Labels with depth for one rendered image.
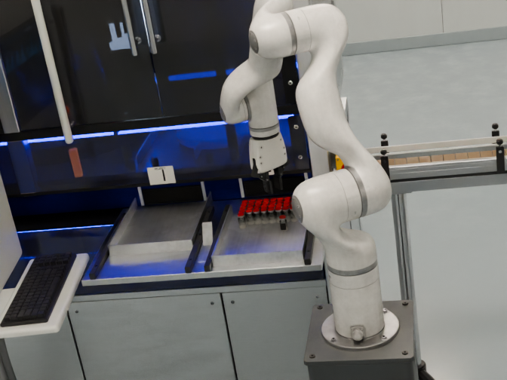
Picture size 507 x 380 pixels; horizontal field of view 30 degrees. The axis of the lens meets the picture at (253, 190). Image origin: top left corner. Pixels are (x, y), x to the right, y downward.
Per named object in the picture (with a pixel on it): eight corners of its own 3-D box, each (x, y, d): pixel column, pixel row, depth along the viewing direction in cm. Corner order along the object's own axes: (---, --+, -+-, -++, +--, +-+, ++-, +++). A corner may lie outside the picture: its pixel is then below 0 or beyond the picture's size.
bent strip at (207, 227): (205, 239, 285) (201, 222, 283) (215, 238, 285) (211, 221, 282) (197, 262, 273) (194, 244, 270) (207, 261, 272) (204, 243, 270)
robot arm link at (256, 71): (232, 57, 231) (226, 134, 256) (292, 42, 235) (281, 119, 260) (219, 32, 236) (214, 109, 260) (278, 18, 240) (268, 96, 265)
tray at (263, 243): (231, 214, 299) (230, 203, 298) (313, 208, 294) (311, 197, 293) (213, 267, 269) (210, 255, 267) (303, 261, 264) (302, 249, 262)
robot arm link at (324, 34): (322, 226, 222) (384, 207, 226) (340, 226, 210) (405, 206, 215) (265, 19, 220) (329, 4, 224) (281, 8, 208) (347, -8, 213)
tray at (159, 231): (136, 206, 315) (134, 197, 314) (212, 200, 311) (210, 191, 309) (109, 255, 285) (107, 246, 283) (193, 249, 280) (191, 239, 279)
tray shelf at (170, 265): (123, 213, 317) (122, 208, 316) (331, 197, 304) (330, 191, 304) (81, 286, 274) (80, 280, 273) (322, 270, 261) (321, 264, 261)
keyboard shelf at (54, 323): (7, 268, 311) (5, 261, 310) (90, 258, 308) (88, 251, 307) (-36, 344, 270) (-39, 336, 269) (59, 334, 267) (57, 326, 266)
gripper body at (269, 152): (271, 122, 267) (276, 158, 271) (241, 133, 262) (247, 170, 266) (287, 127, 261) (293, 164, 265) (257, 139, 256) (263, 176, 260)
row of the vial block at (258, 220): (241, 222, 292) (238, 209, 290) (298, 219, 288) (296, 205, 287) (240, 225, 290) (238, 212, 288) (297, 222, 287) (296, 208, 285)
